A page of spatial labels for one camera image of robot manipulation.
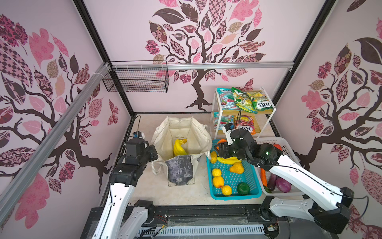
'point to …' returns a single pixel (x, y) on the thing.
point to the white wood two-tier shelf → (240, 110)
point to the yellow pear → (237, 168)
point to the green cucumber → (267, 189)
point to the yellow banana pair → (229, 161)
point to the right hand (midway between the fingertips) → (218, 144)
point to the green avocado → (243, 188)
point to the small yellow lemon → (216, 172)
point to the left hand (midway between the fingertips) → (153, 150)
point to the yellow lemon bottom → (226, 190)
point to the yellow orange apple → (218, 181)
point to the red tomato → (278, 146)
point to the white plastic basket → (288, 152)
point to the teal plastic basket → (240, 180)
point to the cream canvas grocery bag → (177, 145)
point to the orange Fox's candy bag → (245, 122)
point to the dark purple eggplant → (271, 182)
